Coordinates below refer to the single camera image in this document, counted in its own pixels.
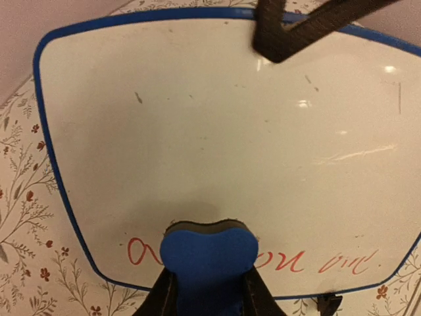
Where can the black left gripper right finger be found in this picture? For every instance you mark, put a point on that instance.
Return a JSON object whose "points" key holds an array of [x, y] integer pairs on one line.
{"points": [[257, 299]]}

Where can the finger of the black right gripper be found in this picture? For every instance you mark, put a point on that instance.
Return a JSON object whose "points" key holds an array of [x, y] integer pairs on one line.
{"points": [[277, 42]]}

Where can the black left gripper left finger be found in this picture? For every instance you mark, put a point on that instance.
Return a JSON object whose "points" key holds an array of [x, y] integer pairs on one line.
{"points": [[162, 298]]}

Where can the blue whiteboard eraser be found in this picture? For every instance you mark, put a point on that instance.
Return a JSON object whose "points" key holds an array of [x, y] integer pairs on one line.
{"points": [[209, 261]]}

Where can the small blue-framed whiteboard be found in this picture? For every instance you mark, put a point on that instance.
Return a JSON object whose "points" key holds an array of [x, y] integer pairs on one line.
{"points": [[163, 116]]}

